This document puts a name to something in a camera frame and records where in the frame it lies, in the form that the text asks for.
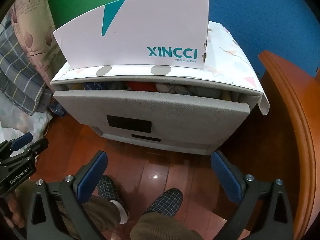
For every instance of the dark blue plastic packet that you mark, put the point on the dark blue plastic packet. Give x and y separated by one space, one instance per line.
57 109

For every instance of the white nightstand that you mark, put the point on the white nightstand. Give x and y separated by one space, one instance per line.
162 145

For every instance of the red underwear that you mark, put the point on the red underwear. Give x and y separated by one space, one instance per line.
140 86

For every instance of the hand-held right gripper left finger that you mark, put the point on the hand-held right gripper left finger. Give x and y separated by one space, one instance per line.
92 176

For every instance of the white crumpled plastic sheet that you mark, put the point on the white crumpled plastic sheet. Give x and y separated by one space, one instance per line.
22 122

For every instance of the blue foam mat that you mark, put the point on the blue foam mat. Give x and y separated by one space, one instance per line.
250 12

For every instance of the white shoe box teal print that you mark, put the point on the white shoe box teal print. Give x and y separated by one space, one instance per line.
137 30

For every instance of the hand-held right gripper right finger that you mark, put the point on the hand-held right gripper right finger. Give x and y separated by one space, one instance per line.
225 177

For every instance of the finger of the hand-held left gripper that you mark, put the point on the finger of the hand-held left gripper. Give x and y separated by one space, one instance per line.
22 139
37 147

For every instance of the person's left hand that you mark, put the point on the person's left hand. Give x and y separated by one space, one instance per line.
11 207

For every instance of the green foam mat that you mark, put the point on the green foam mat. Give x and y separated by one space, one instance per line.
82 2

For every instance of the plaid slipper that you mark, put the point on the plaid slipper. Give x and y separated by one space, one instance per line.
165 202
110 187

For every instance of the grey plaid blanket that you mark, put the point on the grey plaid blanket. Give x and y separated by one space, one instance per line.
17 67

